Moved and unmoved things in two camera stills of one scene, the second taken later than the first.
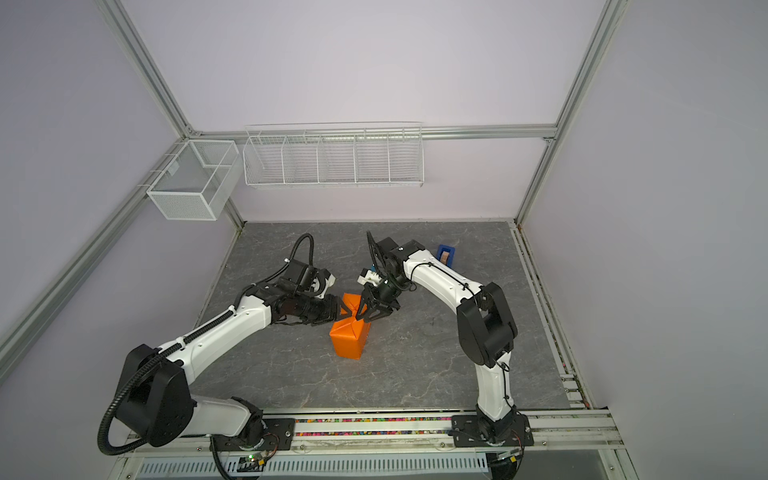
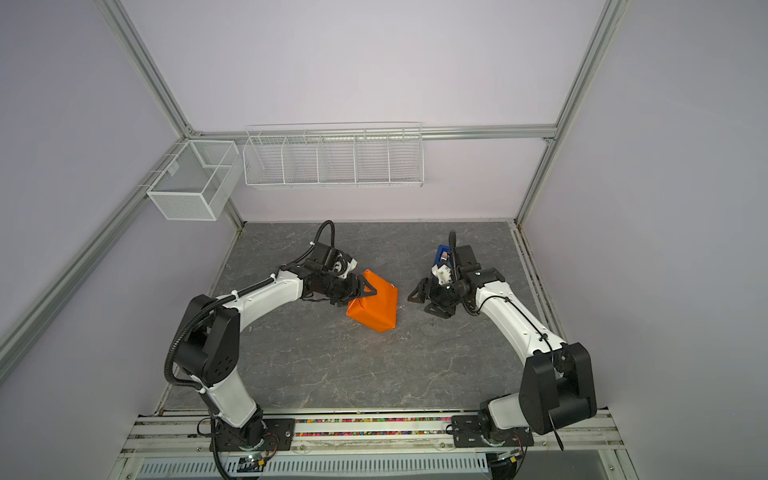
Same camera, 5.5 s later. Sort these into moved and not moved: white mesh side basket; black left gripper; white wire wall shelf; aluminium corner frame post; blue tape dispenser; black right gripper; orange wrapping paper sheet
Moved: black right gripper; orange wrapping paper sheet; black left gripper
Not moved: aluminium corner frame post; blue tape dispenser; white mesh side basket; white wire wall shelf
